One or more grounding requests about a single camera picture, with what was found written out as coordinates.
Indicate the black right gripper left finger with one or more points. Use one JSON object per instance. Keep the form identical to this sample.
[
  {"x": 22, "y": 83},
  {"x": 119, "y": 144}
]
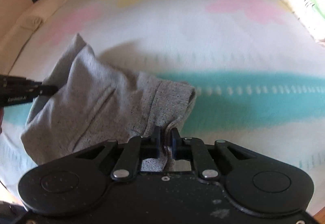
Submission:
[{"x": 134, "y": 152}]

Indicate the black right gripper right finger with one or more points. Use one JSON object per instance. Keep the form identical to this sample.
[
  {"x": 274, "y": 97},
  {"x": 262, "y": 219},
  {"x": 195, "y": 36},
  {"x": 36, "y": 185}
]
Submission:
[{"x": 196, "y": 152}]

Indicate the grey speckled pants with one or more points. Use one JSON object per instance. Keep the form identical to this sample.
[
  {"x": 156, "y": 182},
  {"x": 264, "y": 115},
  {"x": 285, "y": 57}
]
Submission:
[{"x": 96, "y": 102}]

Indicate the pastel floral bed sheet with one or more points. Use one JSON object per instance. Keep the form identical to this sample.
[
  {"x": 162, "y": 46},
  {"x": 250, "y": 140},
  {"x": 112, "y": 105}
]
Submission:
[{"x": 258, "y": 74}]

